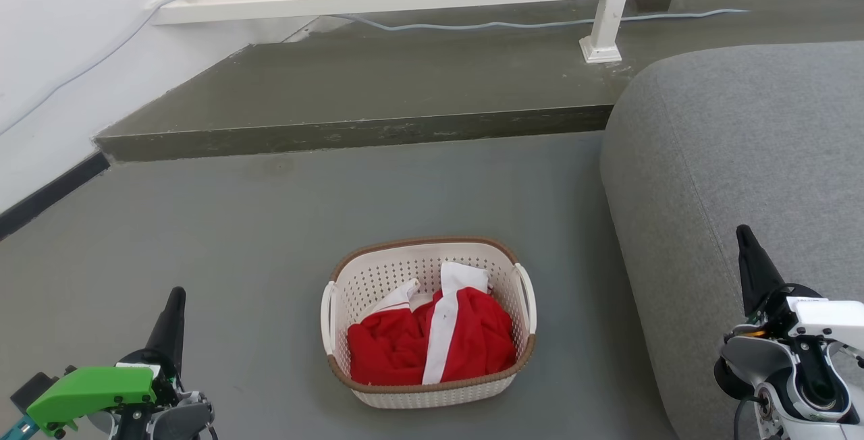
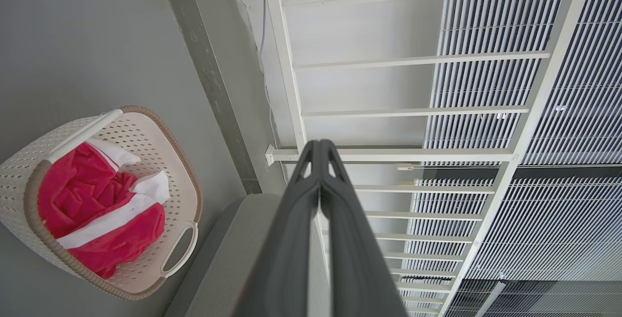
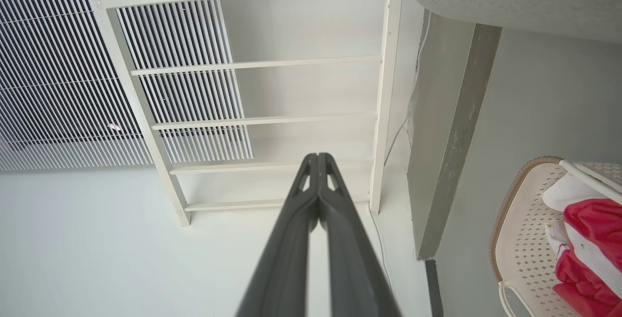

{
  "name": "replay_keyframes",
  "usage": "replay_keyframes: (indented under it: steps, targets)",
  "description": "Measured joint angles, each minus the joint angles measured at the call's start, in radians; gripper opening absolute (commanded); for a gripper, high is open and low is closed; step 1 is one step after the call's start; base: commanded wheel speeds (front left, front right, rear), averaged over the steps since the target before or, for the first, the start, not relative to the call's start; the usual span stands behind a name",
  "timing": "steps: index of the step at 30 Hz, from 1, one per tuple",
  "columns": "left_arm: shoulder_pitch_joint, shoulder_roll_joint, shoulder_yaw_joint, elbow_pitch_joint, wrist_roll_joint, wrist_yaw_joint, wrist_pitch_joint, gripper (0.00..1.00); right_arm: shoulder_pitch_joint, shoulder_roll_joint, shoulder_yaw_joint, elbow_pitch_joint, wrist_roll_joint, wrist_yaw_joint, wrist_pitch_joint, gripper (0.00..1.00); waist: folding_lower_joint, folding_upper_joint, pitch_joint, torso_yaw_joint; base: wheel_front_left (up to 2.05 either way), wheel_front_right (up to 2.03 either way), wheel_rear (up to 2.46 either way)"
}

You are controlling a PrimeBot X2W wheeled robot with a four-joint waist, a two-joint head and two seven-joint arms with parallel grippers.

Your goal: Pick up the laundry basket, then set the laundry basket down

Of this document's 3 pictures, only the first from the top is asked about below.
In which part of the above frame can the pale wall cable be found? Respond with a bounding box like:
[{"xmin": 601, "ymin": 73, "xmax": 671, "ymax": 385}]
[{"xmin": 0, "ymin": 0, "xmax": 184, "ymax": 136}]

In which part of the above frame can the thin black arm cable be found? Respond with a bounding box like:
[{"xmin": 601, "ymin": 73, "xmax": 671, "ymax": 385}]
[{"xmin": 732, "ymin": 394, "xmax": 763, "ymax": 440}]

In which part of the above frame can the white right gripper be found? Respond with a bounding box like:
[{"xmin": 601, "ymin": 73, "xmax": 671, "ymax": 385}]
[{"xmin": 735, "ymin": 225, "xmax": 864, "ymax": 354}]

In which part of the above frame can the white perforated laundry basket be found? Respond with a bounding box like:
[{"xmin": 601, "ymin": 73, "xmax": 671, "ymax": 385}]
[{"xmin": 320, "ymin": 237, "xmax": 539, "ymax": 410}]

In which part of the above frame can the light blue floor cable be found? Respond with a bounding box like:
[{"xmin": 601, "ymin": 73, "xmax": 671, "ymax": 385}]
[{"xmin": 331, "ymin": 8, "xmax": 751, "ymax": 32}]

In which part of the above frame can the grey fabric sofa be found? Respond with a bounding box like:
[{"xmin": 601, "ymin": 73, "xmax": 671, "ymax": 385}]
[{"xmin": 599, "ymin": 42, "xmax": 864, "ymax": 440}]

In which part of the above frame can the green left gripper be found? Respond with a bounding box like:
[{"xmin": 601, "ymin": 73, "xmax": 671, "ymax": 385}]
[{"xmin": 26, "ymin": 286, "xmax": 187, "ymax": 437}]

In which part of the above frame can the black skirting board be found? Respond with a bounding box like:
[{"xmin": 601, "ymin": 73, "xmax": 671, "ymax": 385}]
[{"xmin": 0, "ymin": 151, "xmax": 111, "ymax": 240}]

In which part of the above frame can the red and white garment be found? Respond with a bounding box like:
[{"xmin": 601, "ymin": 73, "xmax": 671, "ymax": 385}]
[{"xmin": 347, "ymin": 261, "xmax": 518, "ymax": 387}]

